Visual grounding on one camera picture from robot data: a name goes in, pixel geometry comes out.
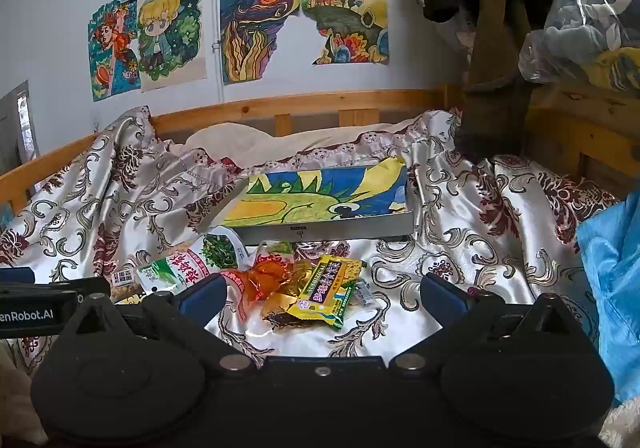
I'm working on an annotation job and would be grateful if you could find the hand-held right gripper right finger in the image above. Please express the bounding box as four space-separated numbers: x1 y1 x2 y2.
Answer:
390 272 587 375

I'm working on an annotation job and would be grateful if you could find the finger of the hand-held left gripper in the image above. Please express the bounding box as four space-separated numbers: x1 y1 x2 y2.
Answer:
0 277 112 303
0 267 35 285

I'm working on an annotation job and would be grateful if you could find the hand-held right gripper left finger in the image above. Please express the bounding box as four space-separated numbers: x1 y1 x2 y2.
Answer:
62 272 257 376

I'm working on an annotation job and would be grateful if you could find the white packet with barcode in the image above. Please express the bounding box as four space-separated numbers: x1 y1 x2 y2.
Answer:
110 268 147 305

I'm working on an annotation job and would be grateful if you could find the green white seaweed packet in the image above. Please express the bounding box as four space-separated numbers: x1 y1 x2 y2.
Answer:
137 225 248 295

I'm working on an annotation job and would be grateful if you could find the orange transparent snack packet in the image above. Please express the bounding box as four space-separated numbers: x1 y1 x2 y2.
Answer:
222 253 302 319

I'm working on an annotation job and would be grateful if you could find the gold foil snack packet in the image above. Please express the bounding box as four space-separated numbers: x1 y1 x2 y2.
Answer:
260 264 331 329

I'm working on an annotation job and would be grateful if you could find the yellow packet purple label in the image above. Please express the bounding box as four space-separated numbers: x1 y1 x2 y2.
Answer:
287 255 369 329

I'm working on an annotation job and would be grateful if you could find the grey shallow box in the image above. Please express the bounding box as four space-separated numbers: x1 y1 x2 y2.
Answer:
197 158 417 247

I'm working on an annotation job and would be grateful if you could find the patterned satin bedspread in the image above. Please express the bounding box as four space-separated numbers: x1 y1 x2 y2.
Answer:
0 105 622 379

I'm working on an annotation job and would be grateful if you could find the small white packet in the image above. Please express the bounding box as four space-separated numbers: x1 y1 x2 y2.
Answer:
350 278 377 309

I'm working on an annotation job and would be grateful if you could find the beige fluffy cloth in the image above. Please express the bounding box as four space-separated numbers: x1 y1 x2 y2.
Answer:
0 342 49 447

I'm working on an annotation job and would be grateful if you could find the colourful drawing box liner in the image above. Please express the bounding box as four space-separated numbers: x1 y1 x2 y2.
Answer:
222 159 408 223

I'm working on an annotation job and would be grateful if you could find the blue plastic bag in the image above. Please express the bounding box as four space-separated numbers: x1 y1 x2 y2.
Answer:
575 190 640 405

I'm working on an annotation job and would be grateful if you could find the cream bed sheet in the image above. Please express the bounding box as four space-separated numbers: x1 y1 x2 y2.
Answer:
167 115 432 169

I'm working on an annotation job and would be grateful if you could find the olive brown hanging garment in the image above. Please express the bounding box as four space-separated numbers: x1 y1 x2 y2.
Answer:
454 0 540 159

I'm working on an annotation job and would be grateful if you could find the white fluffy cloth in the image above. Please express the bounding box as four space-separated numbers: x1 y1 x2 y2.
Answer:
597 398 640 448

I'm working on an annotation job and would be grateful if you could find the clear bag of clothes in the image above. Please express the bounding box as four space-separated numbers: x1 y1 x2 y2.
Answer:
517 0 640 91

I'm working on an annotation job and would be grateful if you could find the grey metal wall panel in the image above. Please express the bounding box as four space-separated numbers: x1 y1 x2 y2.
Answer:
0 80 41 175

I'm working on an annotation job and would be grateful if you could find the wooden bed frame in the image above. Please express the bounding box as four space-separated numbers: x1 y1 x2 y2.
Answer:
0 82 640 215

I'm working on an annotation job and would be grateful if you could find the white wall pipe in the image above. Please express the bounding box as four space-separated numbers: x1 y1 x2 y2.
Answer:
212 0 224 101

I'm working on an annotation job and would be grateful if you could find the blond figure wall drawing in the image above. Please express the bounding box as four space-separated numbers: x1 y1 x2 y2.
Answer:
136 0 209 93

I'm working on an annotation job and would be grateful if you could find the yellow landscape wall drawing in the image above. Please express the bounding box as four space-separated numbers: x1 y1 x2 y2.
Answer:
298 0 391 67

